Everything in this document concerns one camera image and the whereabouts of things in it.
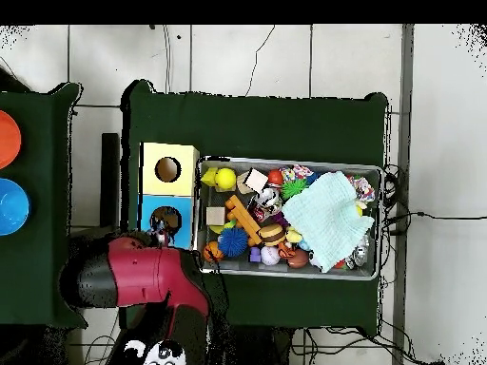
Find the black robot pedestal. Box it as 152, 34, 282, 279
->
224, 324, 294, 365

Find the orange plastic toy block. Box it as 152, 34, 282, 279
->
224, 194, 263, 247

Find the orange plastic bowl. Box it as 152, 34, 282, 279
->
0, 109, 23, 170

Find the yellow ball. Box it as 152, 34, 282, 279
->
214, 167, 238, 190

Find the wooden box with three holes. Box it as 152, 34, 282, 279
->
137, 142, 200, 251

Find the orange toy basketball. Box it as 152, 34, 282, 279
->
202, 240, 225, 264

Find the blue spiky ball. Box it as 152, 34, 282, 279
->
217, 226, 249, 259

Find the blue plastic bowl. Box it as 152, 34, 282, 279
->
0, 177, 30, 237

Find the yellow cheese wedge toy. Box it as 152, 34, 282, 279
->
200, 166, 219, 187

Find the green spiky ball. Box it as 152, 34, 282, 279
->
280, 177, 308, 202

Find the silver mesh bin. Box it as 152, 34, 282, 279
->
192, 155, 385, 281

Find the mint green knitted cloth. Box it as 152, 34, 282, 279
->
280, 170, 376, 273

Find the black cable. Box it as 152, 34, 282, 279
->
381, 210, 487, 237

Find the dark green table cloth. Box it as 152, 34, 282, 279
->
0, 82, 88, 329
120, 79, 389, 330

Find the packet with blue label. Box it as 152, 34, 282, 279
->
146, 217, 178, 246

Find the toy burger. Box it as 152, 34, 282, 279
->
258, 222, 287, 247

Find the wooden cube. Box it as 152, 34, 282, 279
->
243, 167, 269, 194
205, 205, 227, 226

